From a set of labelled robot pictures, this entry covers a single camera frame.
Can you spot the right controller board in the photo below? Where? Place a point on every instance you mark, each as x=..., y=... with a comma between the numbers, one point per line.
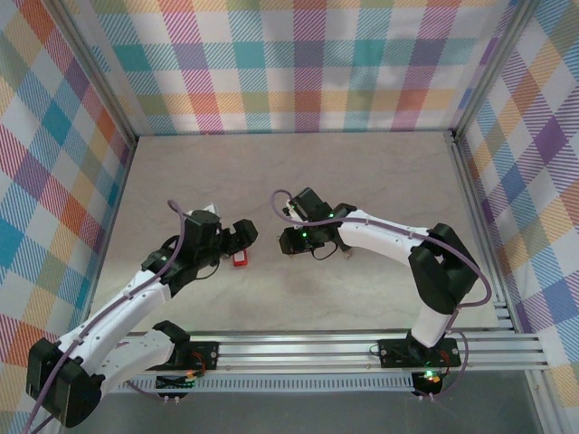
x=429, y=382

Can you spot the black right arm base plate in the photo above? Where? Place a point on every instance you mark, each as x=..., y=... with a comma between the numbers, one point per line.
x=393, y=352

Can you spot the aluminium side rail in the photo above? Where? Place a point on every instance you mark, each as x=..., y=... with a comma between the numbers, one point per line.
x=470, y=203

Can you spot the red padlock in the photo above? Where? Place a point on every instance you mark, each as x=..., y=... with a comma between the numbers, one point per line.
x=240, y=261

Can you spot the controller board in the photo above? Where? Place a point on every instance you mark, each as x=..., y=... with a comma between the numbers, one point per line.
x=174, y=384
x=429, y=382

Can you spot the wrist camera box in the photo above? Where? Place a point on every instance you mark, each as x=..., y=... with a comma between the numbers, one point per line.
x=291, y=210
x=210, y=209

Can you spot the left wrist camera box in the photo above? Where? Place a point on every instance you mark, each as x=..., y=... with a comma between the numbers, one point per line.
x=210, y=209

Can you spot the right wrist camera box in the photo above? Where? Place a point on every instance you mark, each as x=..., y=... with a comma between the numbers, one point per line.
x=291, y=210

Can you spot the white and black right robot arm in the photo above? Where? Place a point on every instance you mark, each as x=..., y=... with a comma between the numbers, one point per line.
x=384, y=235

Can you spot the aluminium frame post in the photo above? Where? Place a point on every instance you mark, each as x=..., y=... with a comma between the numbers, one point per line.
x=95, y=72
x=493, y=68

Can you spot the left controller board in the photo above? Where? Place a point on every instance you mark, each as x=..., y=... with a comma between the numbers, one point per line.
x=174, y=384

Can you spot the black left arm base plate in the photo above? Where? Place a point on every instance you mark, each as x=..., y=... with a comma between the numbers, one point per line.
x=205, y=350

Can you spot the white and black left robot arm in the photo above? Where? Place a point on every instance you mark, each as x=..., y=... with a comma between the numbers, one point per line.
x=113, y=316

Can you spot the aluminium mounting rail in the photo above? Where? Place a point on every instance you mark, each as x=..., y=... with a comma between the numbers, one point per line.
x=294, y=352

